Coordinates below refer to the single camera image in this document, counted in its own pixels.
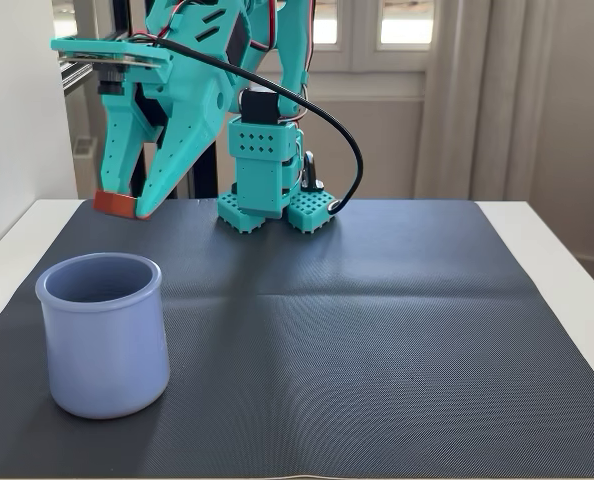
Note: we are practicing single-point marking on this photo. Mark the light blue ceramic cup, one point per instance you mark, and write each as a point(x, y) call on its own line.
point(107, 350)

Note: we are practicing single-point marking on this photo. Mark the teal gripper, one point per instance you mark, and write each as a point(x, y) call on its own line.
point(193, 107)

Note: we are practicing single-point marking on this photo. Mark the white window frame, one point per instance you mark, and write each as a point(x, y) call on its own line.
point(357, 30)

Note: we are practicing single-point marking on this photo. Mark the beige curtain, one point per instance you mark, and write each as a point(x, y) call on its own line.
point(477, 100)

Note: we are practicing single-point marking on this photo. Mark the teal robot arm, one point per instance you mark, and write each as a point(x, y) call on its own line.
point(257, 175)

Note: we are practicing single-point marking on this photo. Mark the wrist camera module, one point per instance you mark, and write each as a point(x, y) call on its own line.
point(107, 50)

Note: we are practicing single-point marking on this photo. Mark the dark grey textured mat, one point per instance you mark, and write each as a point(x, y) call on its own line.
point(297, 325)

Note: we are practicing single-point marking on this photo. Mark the white wall vent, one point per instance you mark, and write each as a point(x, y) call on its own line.
point(85, 146)

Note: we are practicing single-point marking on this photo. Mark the red wooden block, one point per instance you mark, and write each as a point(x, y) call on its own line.
point(114, 204)

